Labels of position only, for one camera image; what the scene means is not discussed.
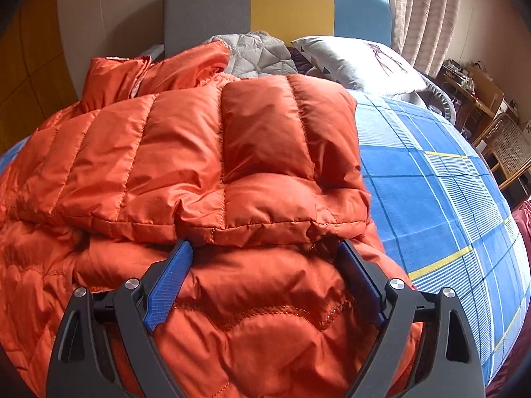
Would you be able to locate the dark red cloth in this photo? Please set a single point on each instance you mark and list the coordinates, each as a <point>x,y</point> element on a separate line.
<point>523,224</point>

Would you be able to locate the beige curtain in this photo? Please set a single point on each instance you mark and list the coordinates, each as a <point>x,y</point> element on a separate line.
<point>427,16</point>

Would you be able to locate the dark purple cloth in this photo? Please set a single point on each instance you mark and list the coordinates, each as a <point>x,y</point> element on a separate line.
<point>307,64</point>

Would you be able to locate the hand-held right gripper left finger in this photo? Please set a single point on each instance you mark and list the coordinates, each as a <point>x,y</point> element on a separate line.
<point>168,284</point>

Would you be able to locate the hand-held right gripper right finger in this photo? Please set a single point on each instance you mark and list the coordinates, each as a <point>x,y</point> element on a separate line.
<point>361,282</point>

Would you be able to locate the wooden cane chair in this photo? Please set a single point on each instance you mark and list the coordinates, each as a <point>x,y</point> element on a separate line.
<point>504,145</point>

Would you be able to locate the white printed pillow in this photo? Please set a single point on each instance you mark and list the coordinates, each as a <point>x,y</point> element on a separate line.
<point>356,64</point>

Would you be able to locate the cluttered wooden desk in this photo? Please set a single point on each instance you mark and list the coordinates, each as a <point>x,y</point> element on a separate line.
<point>477,87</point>

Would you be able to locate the grey yellow blue headboard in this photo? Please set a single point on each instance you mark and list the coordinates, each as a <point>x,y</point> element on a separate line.
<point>290,8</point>

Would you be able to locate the grey quilted garment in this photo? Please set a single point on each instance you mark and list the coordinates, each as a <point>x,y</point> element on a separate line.
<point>257,56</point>

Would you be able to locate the orange puffer jacket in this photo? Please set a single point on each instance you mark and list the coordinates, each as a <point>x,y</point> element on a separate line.
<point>186,166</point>

